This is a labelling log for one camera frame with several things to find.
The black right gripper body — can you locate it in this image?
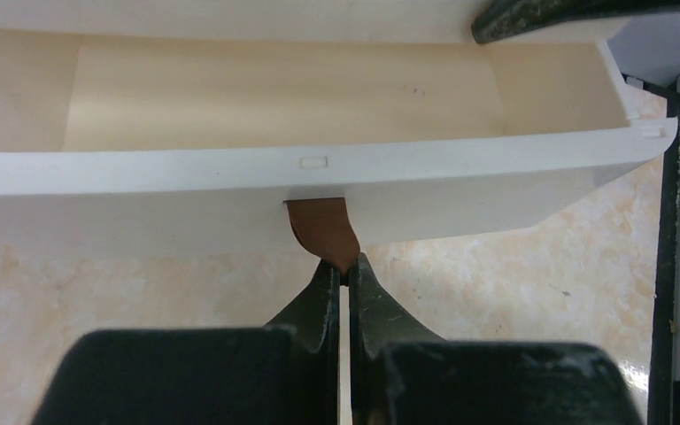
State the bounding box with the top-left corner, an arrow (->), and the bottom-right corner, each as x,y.
471,0 -> 680,44

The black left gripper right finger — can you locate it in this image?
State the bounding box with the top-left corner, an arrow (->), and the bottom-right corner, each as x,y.
348,253 -> 444,424

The white pull-out drawer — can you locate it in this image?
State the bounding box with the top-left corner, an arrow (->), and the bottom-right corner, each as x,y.
0,30 -> 677,259

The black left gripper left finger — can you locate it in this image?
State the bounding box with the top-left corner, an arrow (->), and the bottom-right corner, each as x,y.
267,260 -> 341,424

